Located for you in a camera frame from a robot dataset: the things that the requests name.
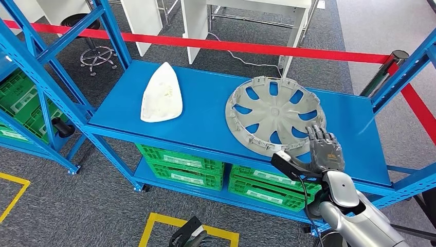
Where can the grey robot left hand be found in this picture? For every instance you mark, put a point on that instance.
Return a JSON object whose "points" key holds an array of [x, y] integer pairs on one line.
{"points": [[201, 240]]}

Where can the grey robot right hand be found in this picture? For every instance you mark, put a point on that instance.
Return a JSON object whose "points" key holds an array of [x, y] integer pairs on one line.
{"points": [[327, 153]]}

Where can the grey plastic wheel hubcap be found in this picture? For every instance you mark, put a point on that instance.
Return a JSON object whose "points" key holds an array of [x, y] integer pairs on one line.
{"points": [[276, 112]]}

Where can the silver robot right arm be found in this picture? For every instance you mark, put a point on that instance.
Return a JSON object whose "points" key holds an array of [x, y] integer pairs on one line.
{"points": [[344, 191]]}

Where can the blue metal shelf rack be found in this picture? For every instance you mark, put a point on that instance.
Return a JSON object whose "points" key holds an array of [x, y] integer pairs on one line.
{"points": [[204, 112], [63, 164]]}

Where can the white iron-shaped plastic part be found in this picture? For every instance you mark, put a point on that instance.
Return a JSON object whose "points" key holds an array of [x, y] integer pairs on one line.
{"points": [[161, 95]]}

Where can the white power strip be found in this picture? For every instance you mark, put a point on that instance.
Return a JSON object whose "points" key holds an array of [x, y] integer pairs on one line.
{"points": [[281, 62]]}

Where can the red barrier belt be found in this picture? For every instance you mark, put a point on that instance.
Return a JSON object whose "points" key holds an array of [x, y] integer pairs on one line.
{"points": [[419, 105], [211, 44]]}

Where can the black office chair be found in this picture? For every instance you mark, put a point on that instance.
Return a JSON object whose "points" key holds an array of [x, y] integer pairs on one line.
{"points": [[430, 211]]}

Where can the small white floor plate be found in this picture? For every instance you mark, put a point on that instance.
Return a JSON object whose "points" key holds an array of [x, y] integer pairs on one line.
{"points": [[320, 3]]}

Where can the black cylindrical object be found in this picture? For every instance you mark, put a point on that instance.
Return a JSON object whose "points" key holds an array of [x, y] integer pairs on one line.
{"points": [[62, 128]]}

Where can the black stool chrome base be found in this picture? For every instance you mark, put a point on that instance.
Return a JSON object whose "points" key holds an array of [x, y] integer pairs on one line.
{"points": [[97, 56]]}

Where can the white desk side panel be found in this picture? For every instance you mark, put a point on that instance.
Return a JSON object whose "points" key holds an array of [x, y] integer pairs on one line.
{"points": [[143, 20]]}

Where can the white cabinet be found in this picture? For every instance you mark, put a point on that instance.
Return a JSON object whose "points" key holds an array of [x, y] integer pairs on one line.
{"points": [[61, 6]]}

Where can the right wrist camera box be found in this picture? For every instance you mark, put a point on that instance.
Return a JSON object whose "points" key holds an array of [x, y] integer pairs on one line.
{"points": [[286, 165]]}

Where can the black barrier post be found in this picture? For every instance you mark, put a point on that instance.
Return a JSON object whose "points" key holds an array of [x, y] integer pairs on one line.
{"points": [[378, 78]]}

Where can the white desk metal frame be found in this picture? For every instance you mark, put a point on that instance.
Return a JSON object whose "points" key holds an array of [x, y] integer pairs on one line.
{"points": [[196, 27]]}

